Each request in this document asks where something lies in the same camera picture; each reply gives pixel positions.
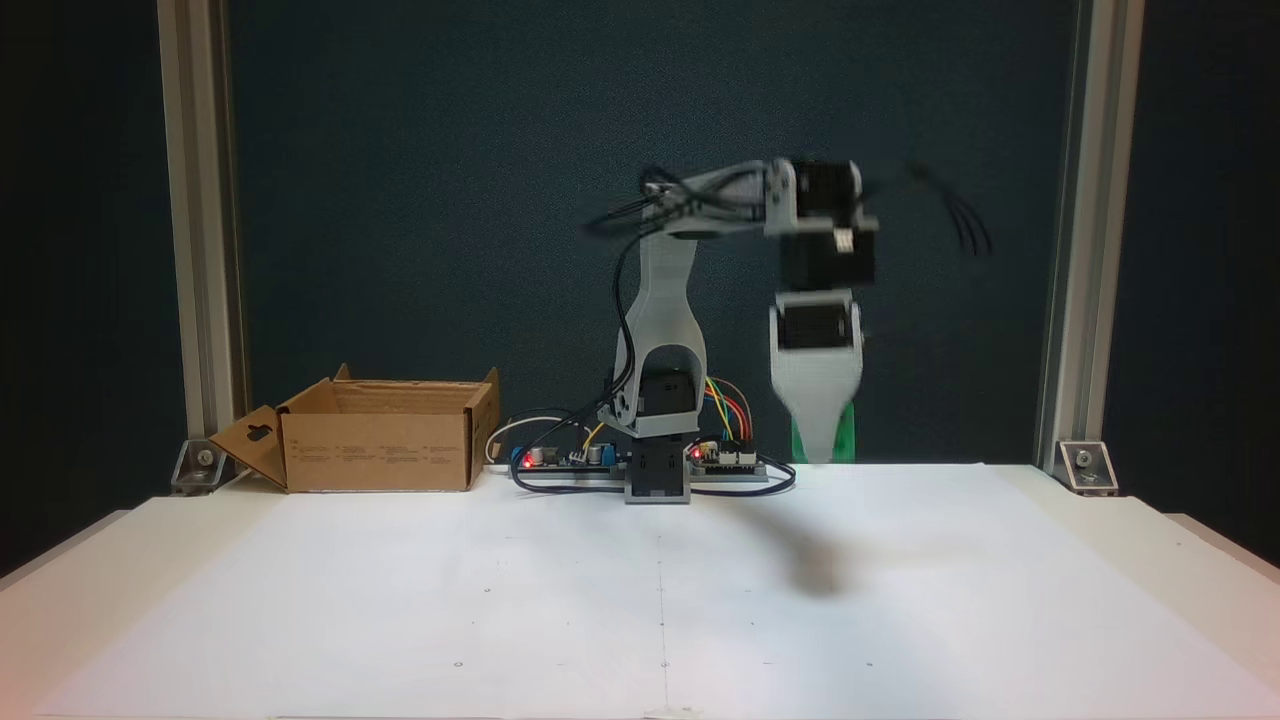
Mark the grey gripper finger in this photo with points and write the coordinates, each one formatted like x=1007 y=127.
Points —
x=818 y=400

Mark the metal corner bracket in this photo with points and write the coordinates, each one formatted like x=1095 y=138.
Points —
x=1087 y=465
x=200 y=465

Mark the brown cardboard box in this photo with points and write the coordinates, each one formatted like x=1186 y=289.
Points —
x=380 y=455

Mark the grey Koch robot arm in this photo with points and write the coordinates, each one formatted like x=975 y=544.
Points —
x=665 y=300

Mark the blue circuit board red LED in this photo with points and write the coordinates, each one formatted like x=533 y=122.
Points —
x=570 y=457

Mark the aluminium frame post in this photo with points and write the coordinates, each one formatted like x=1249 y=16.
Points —
x=1085 y=250
x=200 y=250

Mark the green dice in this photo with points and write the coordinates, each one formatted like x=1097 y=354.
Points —
x=847 y=440

